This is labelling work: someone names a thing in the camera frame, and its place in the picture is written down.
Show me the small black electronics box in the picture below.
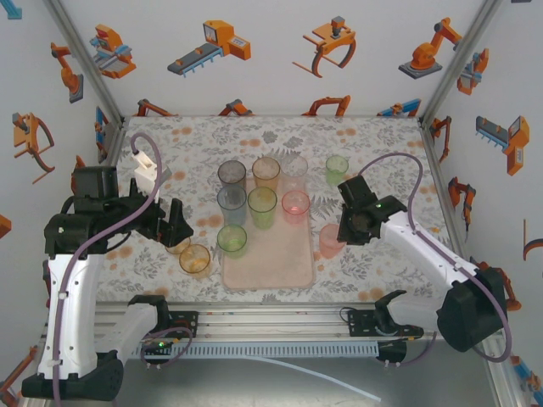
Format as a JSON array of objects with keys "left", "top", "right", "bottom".
[
  {"left": 141, "top": 337, "right": 176, "bottom": 354},
  {"left": 377, "top": 341, "right": 408, "bottom": 361}
]

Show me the tall green plastic glass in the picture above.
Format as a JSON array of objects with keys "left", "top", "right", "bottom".
[
  {"left": 247, "top": 187, "right": 278, "bottom": 231},
  {"left": 216, "top": 224, "right": 249, "bottom": 260}
]

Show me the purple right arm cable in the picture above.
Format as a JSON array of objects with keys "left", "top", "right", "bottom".
[{"left": 358, "top": 152, "right": 513, "bottom": 369}]

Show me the small green plastic glass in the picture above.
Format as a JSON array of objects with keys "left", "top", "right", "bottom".
[{"left": 325, "top": 154, "right": 350, "bottom": 187}]

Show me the pale pink rectangular tray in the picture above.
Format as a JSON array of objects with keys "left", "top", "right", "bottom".
[{"left": 221, "top": 176, "right": 317, "bottom": 291}]

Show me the salmon orange plastic glass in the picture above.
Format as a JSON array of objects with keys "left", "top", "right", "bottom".
[{"left": 318, "top": 223, "right": 347, "bottom": 259}]

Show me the dark grey plastic glass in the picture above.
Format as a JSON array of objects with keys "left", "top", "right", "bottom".
[{"left": 217, "top": 159, "right": 248, "bottom": 192}]

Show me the short amber plastic glass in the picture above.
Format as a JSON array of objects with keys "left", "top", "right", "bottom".
[
  {"left": 178, "top": 243, "right": 212, "bottom": 280},
  {"left": 165, "top": 239, "right": 192, "bottom": 256}
]

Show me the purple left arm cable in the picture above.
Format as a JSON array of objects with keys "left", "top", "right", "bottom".
[{"left": 50, "top": 133, "right": 194, "bottom": 407}]

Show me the floral printed tablecloth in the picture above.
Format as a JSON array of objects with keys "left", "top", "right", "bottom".
[{"left": 78, "top": 114, "right": 467, "bottom": 304}]

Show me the pink plastic glass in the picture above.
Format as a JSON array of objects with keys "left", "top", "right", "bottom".
[{"left": 281, "top": 190, "right": 311, "bottom": 226}]

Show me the wide aluminium base rail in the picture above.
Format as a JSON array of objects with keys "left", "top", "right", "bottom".
[{"left": 40, "top": 303, "right": 472, "bottom": 343}]

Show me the blue plastic glass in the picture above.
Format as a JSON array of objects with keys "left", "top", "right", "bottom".
[{"left": 216, "top": 185, "right": 249, "bottom": 226}]

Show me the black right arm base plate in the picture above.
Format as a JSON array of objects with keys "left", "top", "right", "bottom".
[{"left": 347, "top": 309, "right": 421, "bottom": 340}]

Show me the white slotted cable duct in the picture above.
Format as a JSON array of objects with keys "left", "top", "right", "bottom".
[{"left": 59, "top": 342, "right": 380, "bottom": 360}]

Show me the tall amber plastic glass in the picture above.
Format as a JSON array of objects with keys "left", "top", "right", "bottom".
[{"left": 251, "top": 156, "right": 282, "bottom": 192}]

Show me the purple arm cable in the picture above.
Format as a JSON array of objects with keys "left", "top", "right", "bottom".
[
  {"left": 358, "top": 152, "right": 513, "bottom": 369},
  {"left": 50, "top": 133, "right": 194, "bottom": 407}
]

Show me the aluminium frame post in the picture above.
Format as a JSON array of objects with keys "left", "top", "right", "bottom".
[
  {"left": 418, "top": 0, "right": 508, "bottom": 128},
  {"left": 477, "top": 338, "right": 543, "bottom": 407},
  {"left": 42, "top": 0, "right": 126, "bottom": 126}
]

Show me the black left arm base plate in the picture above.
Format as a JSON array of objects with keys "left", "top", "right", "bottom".
[{"left": 121, "top": 310, "right": 200, "bottom": 339}]

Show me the aluminium table edge rail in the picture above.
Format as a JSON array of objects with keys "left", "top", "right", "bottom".
[
  {"left": 417, "top": 118, "right": 472, "bottom": 264},
  {"left": 101, "top": 118, "right": 128, "bottom": 169}
]

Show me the clear plastic glass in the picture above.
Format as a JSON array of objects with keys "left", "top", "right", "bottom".
[{"left": 280, "top": 153, "right": 310, "bottom": 194}]

